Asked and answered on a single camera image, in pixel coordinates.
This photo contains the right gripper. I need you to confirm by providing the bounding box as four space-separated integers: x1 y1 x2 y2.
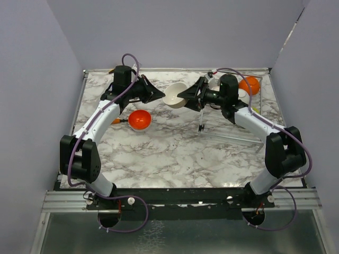
177 77 226 112

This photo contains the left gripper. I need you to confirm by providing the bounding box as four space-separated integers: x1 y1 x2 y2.
126 74 166 104

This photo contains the white orange striped bowl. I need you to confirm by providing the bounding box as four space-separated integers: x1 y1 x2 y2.
162 83 188 109

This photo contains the red orange glossy bowl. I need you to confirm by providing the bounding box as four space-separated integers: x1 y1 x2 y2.
128 110 152 127

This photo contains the white bowl grey outside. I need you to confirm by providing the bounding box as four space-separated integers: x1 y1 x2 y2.
238 88 250 105

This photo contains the white bowl orange outside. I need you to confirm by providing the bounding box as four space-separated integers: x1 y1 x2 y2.
239 76 260 95

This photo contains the lime green bowl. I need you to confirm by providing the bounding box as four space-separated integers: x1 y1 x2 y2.
252 107 260 114

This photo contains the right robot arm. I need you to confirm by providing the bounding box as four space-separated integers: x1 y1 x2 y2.
178 74 306 207

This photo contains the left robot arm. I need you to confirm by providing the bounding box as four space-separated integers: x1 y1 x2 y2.
59 65 165 209

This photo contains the white shallow bowl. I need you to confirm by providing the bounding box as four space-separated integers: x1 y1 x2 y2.
131 125 150 132

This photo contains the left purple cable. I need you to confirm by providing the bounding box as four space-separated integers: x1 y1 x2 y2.
66 53 141 189

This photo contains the purple cable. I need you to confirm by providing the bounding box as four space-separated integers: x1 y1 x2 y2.
216 67 314 231
66 53 141 189

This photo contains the white wire dish rack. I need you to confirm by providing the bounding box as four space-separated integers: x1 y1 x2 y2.
199 70 266 154

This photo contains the orange handled screwdriver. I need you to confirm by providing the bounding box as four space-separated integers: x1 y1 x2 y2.
112 119 129 124

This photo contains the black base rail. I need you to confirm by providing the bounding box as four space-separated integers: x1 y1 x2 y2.
71 187 274 221

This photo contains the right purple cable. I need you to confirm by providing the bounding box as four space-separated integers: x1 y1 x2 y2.
216 67 314 231

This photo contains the aluminium frame rail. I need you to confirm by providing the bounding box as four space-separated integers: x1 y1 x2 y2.
41 189 91 213

